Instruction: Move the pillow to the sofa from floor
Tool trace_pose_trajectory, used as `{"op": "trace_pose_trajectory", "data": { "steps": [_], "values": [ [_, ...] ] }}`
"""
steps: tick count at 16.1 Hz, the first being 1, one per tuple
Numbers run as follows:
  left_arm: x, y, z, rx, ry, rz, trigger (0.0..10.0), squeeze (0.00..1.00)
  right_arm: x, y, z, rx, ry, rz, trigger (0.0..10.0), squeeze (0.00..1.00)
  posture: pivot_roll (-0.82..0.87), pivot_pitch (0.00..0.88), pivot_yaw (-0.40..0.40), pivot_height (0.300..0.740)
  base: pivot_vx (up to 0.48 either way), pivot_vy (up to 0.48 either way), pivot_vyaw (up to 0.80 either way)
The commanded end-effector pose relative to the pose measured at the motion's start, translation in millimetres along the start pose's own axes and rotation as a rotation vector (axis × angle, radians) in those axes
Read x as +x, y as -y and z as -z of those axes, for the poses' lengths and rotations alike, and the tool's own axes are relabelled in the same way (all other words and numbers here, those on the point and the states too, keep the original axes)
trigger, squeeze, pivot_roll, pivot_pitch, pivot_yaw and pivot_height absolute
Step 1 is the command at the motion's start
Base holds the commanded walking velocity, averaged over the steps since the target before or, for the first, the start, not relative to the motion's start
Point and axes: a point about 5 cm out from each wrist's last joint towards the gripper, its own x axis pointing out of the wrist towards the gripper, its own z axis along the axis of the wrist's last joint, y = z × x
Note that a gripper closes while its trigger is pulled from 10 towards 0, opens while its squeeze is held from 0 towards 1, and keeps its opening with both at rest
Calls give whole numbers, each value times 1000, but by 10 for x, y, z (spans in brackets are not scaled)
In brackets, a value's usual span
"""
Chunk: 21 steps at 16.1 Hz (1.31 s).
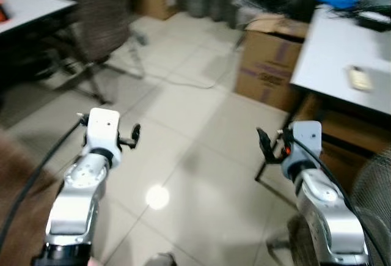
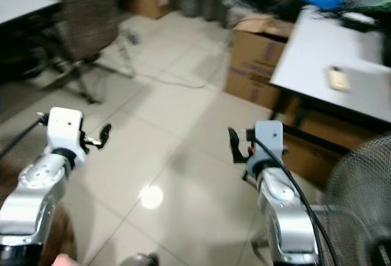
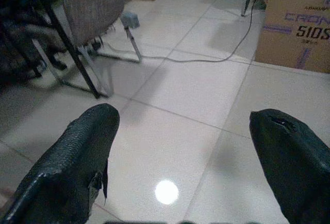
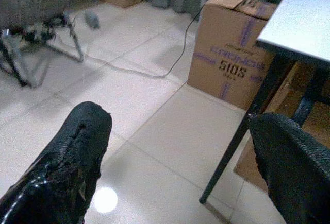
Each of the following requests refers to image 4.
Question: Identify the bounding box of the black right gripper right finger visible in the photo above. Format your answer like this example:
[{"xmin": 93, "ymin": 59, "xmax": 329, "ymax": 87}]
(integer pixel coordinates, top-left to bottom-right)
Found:
[{"xmin": 247, "ymin": 112, "xmax": 330, "ymax": 224}]

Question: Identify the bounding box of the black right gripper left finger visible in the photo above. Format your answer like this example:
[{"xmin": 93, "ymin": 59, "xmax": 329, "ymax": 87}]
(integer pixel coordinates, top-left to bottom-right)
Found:
[{"xmin": 0, "ymin": 101, "xmax": 113, "ymax": 224}]

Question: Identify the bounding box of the plain brown cardboard box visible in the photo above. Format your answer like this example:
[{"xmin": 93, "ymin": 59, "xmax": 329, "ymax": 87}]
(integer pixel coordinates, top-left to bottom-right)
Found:
[{"xmin": 233, "ymin": 59, "xmax": 330, "ymax": 193}]

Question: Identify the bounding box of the cardboard box with purple print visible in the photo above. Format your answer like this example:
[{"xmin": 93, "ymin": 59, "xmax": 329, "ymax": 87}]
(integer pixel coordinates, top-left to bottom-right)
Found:
[{"xmin": 187, "ymin": 0, "xmax": 278, "ymax": 111}]

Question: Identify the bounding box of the white table with black legs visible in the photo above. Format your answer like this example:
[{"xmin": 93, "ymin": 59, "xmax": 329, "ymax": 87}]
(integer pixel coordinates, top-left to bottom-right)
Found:
[{"xmin": 199, "ymin": 0, "xmax": 330, "ymax": 204}]

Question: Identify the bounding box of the grey chair with metal frame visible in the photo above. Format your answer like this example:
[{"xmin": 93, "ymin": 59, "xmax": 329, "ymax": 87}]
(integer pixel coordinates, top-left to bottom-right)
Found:
[{"xmin": 0, "ymin": 0, "xmax": 85, "ymax": 88}]

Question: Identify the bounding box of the grey floor cable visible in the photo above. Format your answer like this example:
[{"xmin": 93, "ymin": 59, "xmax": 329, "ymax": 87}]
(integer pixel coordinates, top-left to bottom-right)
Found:
[{"xmin": 53, "ymin": 0, "xmax": 297, "ymax": 79}]

